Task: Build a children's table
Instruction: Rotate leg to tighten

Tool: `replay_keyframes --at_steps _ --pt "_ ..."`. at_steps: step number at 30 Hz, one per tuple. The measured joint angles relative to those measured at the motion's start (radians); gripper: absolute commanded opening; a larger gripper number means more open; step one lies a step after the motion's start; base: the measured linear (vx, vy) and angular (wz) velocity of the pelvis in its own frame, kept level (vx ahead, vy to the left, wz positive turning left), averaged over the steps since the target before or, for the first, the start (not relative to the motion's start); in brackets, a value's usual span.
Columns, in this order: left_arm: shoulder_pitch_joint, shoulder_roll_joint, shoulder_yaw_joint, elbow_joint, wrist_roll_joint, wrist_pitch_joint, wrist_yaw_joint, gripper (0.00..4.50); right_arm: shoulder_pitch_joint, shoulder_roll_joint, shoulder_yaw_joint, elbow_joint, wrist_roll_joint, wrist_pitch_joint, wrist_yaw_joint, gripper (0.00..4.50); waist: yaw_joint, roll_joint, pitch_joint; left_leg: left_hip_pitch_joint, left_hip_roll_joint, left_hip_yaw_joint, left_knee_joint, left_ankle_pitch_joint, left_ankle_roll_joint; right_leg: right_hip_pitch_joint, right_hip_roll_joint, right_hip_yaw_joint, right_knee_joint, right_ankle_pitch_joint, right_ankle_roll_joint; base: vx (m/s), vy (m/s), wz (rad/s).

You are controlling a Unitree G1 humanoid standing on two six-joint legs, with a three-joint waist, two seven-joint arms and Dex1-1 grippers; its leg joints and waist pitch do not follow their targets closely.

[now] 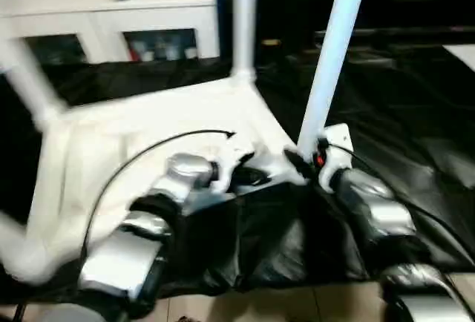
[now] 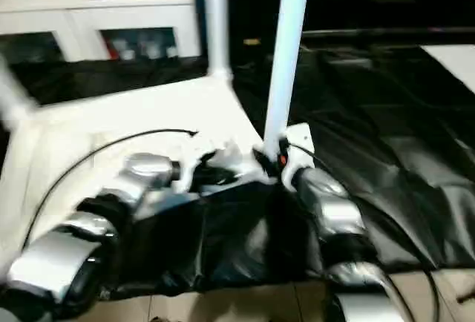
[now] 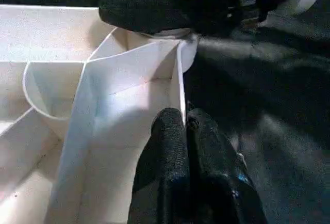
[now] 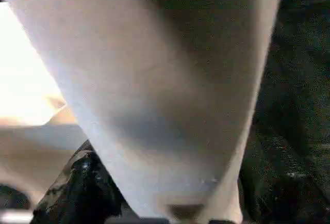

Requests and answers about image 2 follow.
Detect white plastic table top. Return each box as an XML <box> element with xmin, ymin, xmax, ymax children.
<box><xmin>0</xmin><ymin>70</ymin><xmax>279</xmax><ymax>275</ymax></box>

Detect white plastic table leg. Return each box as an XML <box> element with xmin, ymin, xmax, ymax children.
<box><xmin>202</xmin><ymin>0</ymin><xmax>234</xmax><ymax>80</ymax></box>
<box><xmin>261</xmin><ymin>0</ymin><xmax>313</xmax><ymax>157</ymax></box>
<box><xmin>0</xmin><ymin>53</ymin><xmax>41</xmax><ymax>119</ymax></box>

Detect black plastic mat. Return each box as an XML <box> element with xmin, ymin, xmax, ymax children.
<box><xmin>0</xmin><ymin>45</ymin><xmax>475</xmax><ymax>297</ymax></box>

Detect white cabinet with glass doors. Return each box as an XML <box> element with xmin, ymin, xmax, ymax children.
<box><xmin>0</xmin><ymin>0</ymin><xmax>204</xmax><ymax>64</ymax></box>

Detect white flat board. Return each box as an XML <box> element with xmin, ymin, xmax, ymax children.
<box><xmin>422</xmin><ymin>43</ymin><xmax>475</xmax><ymax>93</ymax></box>

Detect black metal stand frame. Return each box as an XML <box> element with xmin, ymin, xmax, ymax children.
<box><xmin>456</xmin><ymin>281</ymin><xmax>475</xmax><ymax>303</ymax></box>

